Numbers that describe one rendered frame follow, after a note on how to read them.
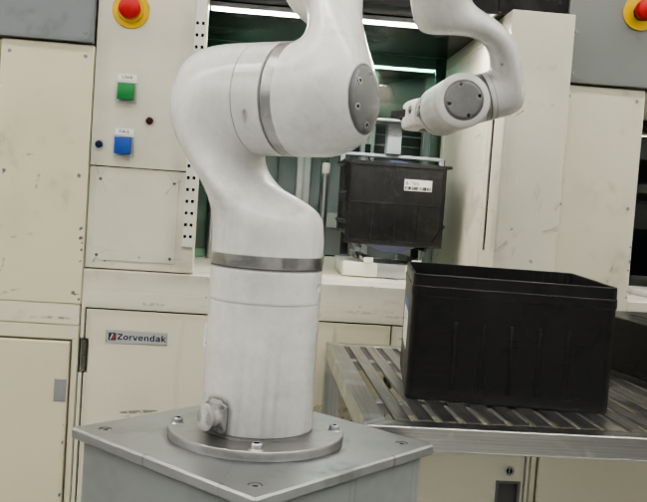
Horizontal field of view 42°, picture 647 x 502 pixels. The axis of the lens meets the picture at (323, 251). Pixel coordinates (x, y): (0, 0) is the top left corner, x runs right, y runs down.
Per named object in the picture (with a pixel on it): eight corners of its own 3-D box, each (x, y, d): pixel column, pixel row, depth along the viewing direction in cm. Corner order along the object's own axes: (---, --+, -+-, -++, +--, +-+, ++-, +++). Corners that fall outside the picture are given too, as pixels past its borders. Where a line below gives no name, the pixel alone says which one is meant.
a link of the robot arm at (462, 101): (467, 77, 141) (414, 91, 140) (490, 64, 128) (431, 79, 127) (479, 125, 142) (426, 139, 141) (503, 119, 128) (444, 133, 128)
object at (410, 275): (398, 362, 143) (406, 261, 143) (564, 375, 142) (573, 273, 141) (403, 398, 116) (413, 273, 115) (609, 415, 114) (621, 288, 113)
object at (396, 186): (334, 260, 181) (345, 112, 180) (327, 254, 201) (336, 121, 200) (447, 267, 183) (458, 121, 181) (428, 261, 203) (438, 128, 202)
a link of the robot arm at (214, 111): (284, 273, 83) (301, 28, 82) (139, 256, 92) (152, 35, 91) (341, 269, 94) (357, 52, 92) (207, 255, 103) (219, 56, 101)
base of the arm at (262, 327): (255, 475, 79) (268, 277, 78) (130, 429, 91) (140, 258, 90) (377, 441, 93) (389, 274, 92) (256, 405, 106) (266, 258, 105)
